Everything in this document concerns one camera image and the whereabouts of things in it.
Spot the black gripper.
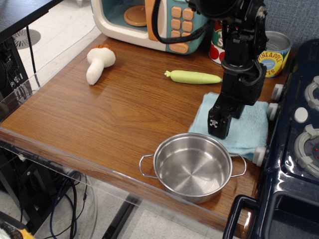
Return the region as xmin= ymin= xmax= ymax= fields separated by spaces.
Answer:
xmin=207 ymin=62 xmax=266 ymax=139

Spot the light blue cloth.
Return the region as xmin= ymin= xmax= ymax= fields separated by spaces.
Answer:
xmin=188 ymin=93 xmax=268 ymax=161

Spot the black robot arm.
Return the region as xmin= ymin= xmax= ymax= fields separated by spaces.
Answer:
xmin=188 ymin=0 xmax=268 ymax=139

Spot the stainless steel pot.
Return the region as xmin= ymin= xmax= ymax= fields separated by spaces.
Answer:
xmin=151 ymin=133 xmax=242 ymax=204

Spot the white stove knob lower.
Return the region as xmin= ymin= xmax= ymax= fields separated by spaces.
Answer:
xmin=252 ymin=147 xmax=267 ymax=167

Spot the white stove knob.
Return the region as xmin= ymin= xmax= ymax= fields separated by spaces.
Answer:
xmin=266 ymin=103 xmax=278 ymax=121
xmin=271 ymin=84 xmax=284 ymax=101
xmin=252 ymin=147 xmax=267 ymax=167

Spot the white stove knob middle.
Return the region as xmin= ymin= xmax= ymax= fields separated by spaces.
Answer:
xmin=266 ymin=103 xmax=278 ymax=121

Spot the white stove knob upper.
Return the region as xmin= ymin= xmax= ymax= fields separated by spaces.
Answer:
xmin=271 ymin=84 xmax=284 ymax=101

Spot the tomato sauce can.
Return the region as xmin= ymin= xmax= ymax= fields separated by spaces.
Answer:
xmin=209 ymin=21 xmax=225 ymax=65

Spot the white stove button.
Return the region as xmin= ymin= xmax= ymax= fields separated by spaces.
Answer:
xmin=294 ymin=107 xmax=309 ymax=123

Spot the grey stove burner front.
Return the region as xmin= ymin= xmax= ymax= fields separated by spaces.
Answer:
xmin=294 ymin=124 xmax=319 ymax=177

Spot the grey stove burner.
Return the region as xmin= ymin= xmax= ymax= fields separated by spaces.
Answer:
xmin=294 ymin=124 xmax=319 ymax=177
xmin=304 ymin=76 xmax=319 ymax=111

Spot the grey stove burner rear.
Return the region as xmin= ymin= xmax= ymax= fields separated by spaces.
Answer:
xmin=304 ymin=76 xmax=319 ymax=111

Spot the pineapple slices can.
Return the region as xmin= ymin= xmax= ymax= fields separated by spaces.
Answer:
xmin=258 ymin=31 xmax=292 ymax=78

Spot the dark blue toy stove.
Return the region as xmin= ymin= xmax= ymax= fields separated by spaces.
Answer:
xmin=223 ymin=39 xmax=319 ymax=239

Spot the toy microwave oven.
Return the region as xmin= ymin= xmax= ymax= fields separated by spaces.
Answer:
xmin=91 ymin=0 xmax=208 ymax=55

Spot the plush mushroom toy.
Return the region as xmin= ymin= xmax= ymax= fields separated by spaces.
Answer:
xmin=86 ymin=44 xmax=116 ymax=85

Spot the orange toy plate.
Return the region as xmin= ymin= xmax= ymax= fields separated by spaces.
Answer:
xmin=124 ymin=5 xmax=147 ymax=27

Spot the clear acrylic barrier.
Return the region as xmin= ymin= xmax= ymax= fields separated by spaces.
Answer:
xmin=0 ymin=35 xmax=158 ymax=198

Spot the round floor vent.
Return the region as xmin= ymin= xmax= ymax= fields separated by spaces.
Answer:
xmin=13 ymin=29 xmax=41 ymax=45

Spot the black desk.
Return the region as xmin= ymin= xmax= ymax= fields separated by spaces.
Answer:
xmin=0 ymin=0 xmax=62 ymax=42

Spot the green handled metal spoon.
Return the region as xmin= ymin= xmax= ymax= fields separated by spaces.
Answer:
xmin=164 ymin=70 xmax=222 ymax=85

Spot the blue cable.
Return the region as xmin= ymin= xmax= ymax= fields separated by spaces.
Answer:
xmin=49 ymin=174 xmax=78 ymax=239

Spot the black cable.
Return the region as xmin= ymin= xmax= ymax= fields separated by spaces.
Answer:
xmin=25 ymin=28 xmax=41 ymax=88

